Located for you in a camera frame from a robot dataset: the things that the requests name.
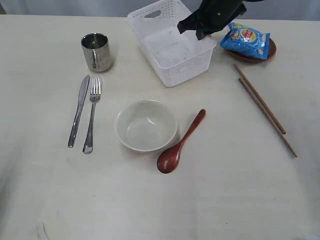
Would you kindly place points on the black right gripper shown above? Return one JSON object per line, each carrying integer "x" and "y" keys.
{"x": 211, "y": 17}

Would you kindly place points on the blue chips bag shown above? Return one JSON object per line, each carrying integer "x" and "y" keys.
{"x": 246, "y": 41}

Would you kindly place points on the white perforated plastic basket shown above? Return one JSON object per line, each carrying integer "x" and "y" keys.
{"x": 175, "y": 57}

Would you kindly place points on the white patterned ceramic bowl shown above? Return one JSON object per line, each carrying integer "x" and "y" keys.
{"x": 146, "y": 126}

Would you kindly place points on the red-brown wooden spoon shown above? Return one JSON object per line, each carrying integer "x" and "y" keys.
{"x": 169, "y": 159}

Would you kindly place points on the brown round plate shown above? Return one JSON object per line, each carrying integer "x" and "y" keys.
{"x": 272, "y": 49}

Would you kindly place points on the brown wooden chopstick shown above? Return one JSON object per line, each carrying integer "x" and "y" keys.
{"x": 268, "y": 117}
{"x": 261, "y": 100}

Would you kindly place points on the silver fork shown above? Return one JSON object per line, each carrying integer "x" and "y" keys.
{"x": 95, "y": 96}

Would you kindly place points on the silver table knife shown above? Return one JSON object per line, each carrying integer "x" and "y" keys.
{"x": 80, "y": 103}

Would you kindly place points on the shiny steel cup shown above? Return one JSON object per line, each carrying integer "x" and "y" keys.
{"x": 96, "y": 52}

